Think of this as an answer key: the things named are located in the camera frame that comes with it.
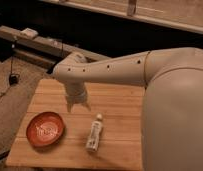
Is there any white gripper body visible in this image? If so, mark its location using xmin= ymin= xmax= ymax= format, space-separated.
xmin=65 ymin=83 xmax=87 ymax=104

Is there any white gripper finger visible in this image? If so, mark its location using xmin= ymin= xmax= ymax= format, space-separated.
xmin=67 ymin=102 xmax=73 ymax=112
xmin=82 ymin=102 xmax=91 ymax=110

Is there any white plastic bottle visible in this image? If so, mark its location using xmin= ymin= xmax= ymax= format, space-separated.
xmin=86 ymin=114 xmax=103 ymax=152

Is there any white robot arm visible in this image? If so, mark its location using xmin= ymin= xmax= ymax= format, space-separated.
xmin=53 ymin=47 xmax=203 ymax=171

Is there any wooden board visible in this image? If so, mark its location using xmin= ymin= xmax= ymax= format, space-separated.
xmin=6 ymin=79 xmax=144 ymax=171

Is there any long wooden beam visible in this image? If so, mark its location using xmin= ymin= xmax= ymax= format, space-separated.
xmin=0 ymin=25 xmax=111 ymax=64

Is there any black power adapter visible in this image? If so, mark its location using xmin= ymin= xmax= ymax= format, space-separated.
xmin=9 ymin=74 xmax=19 ymax=85

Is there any small white box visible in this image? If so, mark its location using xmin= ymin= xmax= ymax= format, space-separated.
xmin=21 ymin=28 xmax=38 ymax=38

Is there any wooden shelf ledge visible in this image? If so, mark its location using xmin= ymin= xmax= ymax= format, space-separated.
xmin=41 ymin=0 xmax=203 ymax=35

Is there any black cable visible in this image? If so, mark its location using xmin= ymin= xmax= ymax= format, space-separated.
xmin=0 ymin=35 xmax=18 ymax=105

